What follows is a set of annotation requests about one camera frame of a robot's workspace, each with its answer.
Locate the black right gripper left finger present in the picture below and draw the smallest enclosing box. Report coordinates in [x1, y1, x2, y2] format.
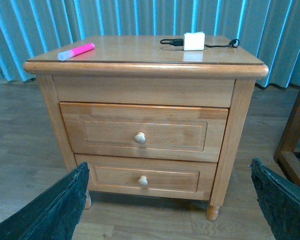
[0, 162, 89, 240]

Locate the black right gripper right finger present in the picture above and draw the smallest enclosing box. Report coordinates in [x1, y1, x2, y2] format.
[250, 157, 300, 240]

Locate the wooden drawer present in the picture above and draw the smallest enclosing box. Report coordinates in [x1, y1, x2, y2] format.
[75, 154, 217, 200]
[60, 102, 228, 162]

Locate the pink highlighter marker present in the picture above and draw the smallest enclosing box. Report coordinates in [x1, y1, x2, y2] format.
[57, 42, 95, 62]

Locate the wooden nightstand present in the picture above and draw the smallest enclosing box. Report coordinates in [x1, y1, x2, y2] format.
[23, 35, 269, 221]

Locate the grey pleated curtain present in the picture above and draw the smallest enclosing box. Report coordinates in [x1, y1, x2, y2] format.
[0, 0, 300, 88]

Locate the white charger adapter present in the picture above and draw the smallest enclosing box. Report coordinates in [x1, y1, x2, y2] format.
[183, 31, 206, 51]

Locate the dark wooden furniture frame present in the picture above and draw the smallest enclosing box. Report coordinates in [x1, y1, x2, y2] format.
[273, 90, 300, 187]

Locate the black usb cable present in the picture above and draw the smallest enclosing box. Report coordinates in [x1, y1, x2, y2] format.
[159, 38, 241, 49]

